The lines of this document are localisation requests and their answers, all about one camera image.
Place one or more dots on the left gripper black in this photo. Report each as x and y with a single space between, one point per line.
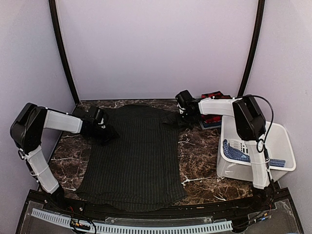
111 134

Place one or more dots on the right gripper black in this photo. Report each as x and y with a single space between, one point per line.
181 123

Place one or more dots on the dark pinstripe long sleeve shirt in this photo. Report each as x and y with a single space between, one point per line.
138 171

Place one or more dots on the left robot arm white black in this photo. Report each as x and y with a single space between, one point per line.
26 132

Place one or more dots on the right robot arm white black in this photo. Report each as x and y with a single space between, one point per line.
249 121

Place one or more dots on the red black plaid shirt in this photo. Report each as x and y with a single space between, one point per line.
209 119

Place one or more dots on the blue folded shirt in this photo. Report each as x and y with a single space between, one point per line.
211 125

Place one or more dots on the blue checked shirt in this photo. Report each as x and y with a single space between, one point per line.
236 154

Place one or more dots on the white plastic bin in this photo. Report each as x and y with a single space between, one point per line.
278 145

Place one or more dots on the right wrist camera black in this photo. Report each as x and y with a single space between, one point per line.
184 98

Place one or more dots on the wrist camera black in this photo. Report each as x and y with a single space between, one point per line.
184 98
94 115

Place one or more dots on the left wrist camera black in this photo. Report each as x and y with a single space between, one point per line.
94 115

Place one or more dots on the black curved front rail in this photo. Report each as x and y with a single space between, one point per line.
233 209

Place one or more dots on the white slotted cable duct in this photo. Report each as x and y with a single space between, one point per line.
133 226

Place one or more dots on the right black frame post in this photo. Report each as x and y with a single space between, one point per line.
253 47

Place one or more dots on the black frame post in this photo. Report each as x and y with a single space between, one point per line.
61 50
253 47

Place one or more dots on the left black frame post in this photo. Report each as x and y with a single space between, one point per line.
61 50

